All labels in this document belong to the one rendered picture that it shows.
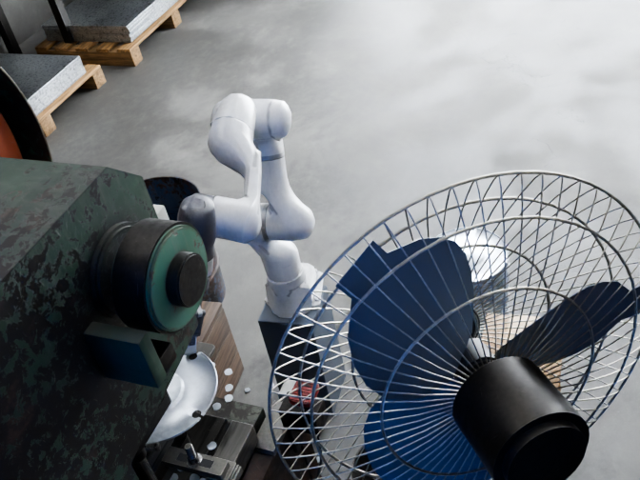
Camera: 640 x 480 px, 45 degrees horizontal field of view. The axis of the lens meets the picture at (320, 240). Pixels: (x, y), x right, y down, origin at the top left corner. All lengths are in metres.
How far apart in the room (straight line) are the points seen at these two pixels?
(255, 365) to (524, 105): 2.02
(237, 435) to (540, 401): 1.01
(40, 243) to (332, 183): 2.62
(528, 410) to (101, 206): 0.72
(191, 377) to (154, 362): 0.61
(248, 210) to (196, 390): 0.44
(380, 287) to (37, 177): 0.63
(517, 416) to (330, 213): 2.63
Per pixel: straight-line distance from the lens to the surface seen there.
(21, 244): 1.18
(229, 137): 1.87
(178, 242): 1.25
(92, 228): 1.26
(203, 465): 1.75
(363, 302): 0.91
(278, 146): 2.14
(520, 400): 0.95
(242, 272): 3.30
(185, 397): 1.84
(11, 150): 1.88
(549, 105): 4.11
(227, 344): 2.75
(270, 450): 1.86
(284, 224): 2.16
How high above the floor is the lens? 2.13
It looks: 39 degrees down
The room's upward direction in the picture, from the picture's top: 12 degrees counter-clockwise
